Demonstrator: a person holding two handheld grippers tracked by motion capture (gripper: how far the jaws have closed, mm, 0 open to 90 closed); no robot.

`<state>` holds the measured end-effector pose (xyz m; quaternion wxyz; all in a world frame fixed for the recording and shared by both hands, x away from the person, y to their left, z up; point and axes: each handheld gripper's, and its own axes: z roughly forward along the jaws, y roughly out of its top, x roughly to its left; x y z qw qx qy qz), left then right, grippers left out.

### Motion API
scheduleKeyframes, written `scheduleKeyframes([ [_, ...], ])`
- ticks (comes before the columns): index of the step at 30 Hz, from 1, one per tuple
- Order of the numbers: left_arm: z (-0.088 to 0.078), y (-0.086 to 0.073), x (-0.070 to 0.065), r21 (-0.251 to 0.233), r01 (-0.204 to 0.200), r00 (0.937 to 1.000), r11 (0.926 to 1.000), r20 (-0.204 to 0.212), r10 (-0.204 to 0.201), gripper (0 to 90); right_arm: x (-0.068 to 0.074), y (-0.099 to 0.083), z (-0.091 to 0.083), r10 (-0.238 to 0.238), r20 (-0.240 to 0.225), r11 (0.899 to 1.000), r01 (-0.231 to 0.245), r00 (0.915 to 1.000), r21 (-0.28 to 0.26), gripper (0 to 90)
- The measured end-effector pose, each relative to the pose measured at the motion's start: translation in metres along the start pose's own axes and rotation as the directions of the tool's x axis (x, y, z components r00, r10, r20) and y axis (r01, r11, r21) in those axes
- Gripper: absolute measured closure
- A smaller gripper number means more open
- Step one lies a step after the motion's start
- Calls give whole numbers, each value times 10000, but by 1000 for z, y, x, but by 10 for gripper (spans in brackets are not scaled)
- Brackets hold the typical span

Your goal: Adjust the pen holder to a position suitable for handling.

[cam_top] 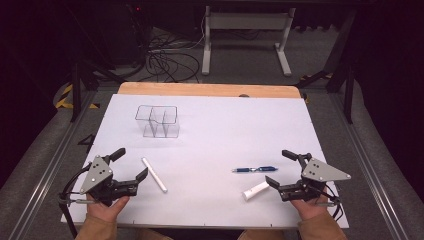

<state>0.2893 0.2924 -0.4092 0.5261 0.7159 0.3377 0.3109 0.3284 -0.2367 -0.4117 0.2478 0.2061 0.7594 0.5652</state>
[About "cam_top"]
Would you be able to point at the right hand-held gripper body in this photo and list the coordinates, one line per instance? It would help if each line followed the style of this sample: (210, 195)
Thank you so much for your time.
(316, 171)

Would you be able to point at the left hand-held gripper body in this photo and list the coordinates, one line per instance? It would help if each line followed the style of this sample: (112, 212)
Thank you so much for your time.
(98, 173)

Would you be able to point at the long white pen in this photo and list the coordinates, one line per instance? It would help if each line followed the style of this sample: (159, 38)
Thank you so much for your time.
(154, 174)

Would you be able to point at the blue pen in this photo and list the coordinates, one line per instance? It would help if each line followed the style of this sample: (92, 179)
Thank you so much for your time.
(266, 168)

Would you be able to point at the clear plastic organizer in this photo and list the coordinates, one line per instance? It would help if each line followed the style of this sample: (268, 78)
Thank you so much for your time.
(156, 126)

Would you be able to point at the person's left hand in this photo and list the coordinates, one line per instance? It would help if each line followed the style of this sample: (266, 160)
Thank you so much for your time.
(106, 210)

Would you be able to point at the person's right hand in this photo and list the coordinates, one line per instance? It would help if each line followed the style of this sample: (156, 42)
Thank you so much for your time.
(308, 209)

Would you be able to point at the person's right leg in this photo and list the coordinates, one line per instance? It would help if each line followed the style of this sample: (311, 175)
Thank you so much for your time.
(260, 235)

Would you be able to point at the person's leg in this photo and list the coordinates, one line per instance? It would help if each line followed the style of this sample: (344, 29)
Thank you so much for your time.
(260, 235)
(153, 235)

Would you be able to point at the person's left leg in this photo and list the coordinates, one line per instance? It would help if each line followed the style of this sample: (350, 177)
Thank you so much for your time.
(153, 235)

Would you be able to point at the white board sheet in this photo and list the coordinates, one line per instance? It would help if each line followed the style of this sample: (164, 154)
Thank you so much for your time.
(213, 140)

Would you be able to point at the wooden table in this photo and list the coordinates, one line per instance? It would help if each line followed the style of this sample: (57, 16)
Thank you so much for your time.
(206, 89)

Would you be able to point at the dark cabinet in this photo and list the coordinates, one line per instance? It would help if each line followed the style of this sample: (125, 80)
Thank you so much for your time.
(123, 33)

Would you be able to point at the white metal stand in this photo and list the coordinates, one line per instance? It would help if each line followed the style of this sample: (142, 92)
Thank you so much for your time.
(246, 20)

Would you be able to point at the black triangular bracket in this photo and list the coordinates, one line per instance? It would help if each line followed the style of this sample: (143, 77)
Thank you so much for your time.
(87, 140)

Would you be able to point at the grey metal floor rail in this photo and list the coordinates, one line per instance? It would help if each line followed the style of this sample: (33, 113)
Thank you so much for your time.
(68, 138)
(358, 150)

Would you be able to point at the black frame post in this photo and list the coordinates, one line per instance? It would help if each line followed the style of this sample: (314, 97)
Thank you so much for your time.
(349, 96)
(76, 93)

